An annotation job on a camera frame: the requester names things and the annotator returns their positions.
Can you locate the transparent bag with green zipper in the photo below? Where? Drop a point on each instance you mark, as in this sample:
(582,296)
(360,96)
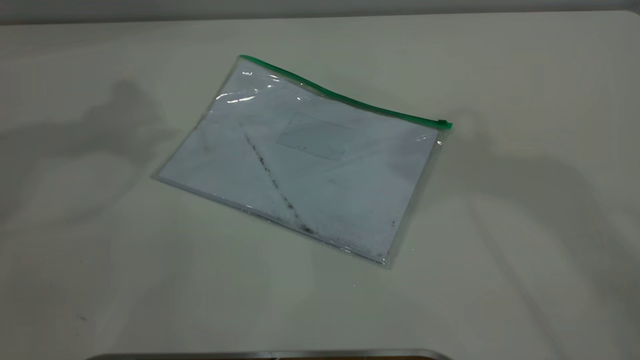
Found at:
(350,102)

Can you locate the green zipper slider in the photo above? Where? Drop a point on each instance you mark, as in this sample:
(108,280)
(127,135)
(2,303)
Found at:
(443,123)

